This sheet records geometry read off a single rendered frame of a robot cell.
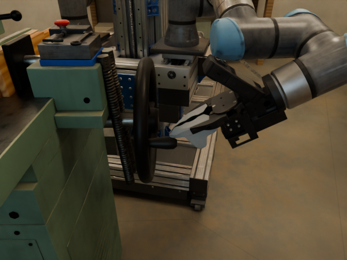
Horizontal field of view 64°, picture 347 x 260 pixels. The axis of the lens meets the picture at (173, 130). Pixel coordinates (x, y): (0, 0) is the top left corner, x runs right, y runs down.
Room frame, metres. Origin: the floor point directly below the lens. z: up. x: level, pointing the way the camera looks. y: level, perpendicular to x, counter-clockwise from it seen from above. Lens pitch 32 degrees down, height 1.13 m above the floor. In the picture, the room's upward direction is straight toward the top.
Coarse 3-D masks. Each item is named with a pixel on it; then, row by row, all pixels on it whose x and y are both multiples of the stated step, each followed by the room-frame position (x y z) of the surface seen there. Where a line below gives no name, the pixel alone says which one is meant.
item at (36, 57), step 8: (16, 40) 0.56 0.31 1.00; (24, 40) 0.58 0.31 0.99; (8, 48) 0.52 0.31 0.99; (16, 48) 0.54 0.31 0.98; (24, 48) 0.57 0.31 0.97; (32, 48) 0.60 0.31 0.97; (8, 56) 0.52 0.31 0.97; (16, 56) 0.53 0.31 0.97; (24, 56) 0.56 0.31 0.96; (32, 56) 0.56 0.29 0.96; (8, 64) 0.52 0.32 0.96; (16, 64) 0.53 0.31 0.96; (24, 64) 0.55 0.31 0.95; (16, 72) 0.52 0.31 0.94; (24, 72) 0.55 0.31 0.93; (16, 80) 0.52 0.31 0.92; (24, 80) 0.54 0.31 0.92; (16, 88) 0.52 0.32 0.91
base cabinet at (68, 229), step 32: (96, 128) 0.71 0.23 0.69; (96, 160) 0.66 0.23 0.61; (64, 192) 0.43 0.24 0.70; (96, 192) 0.60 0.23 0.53; (0, 224) 0.34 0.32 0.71; (32, 224) 0.34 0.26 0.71; (64, 224) 0.40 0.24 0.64; (96, 224) 0.55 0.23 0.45; (0, 256) 0.34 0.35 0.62; (32, 256) 0.34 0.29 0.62; (64, 256) 0.36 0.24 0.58; (96, 256) 0.50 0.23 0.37
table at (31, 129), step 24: (24, 96) 0.50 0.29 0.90; (0, 120) 0.40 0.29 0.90; (24, 120) 0.40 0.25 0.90; (48, 120) 0.45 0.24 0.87; (72, 120) 0.47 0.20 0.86; (96, 120) 0.47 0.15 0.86; (0, 144) 0.33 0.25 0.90; (24, 144) 0.36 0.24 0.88; (0, 168) 0.29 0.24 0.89; (24, 168) 0.34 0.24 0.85; (0, 192) 0.28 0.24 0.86
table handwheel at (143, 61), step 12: (144, 60) 0.56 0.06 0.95; (144, 72) 0.51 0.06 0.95; (144, 84) 0.48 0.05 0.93; (144, 96) 0.46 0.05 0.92; (156, 96) 0.69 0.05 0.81; (144, 108) 0.45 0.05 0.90; (156, 108) 0.57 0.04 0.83; (108, 120) 0.55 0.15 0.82; (132, 120) 0.54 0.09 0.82; (144, 120) 0.44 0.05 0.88; (156, 120) 0.54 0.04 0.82; (144, 132) 0.43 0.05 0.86; (156, 132) 0.54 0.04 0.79; (144, 144) 0.42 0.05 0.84; (144, 156) 0.42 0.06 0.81; (144, 168) 0.42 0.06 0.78; (144, 180) 0.43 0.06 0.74
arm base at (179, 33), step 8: (168, 24) 1.21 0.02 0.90; (176, 24) 1.17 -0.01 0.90; (184, 24) 1.17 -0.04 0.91; (192, 24) 1.18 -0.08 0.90; (168, 32) 1.20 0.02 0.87; (176, 32) 1.16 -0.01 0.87; (184, 32) 1.16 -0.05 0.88; (192, 32) 1.17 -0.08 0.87; (168, 40) 1.17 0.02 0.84; (176, 40) 1.15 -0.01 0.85; (184, 40) 1.15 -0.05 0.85; (192, 40) 1.16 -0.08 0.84
